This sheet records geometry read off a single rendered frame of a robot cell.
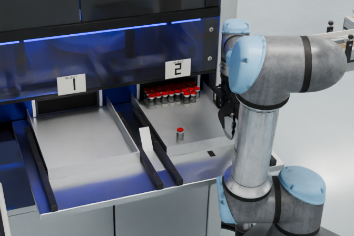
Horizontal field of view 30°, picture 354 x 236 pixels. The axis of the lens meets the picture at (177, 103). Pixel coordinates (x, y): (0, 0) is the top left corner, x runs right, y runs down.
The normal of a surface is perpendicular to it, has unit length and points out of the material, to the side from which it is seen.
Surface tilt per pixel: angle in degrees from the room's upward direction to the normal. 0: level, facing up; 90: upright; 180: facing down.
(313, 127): 0
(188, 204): 90
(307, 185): 7
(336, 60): 64
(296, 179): 7
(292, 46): 28
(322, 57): 53
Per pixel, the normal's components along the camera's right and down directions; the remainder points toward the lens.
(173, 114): 0.03, -0.87
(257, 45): 0.00, -0.58
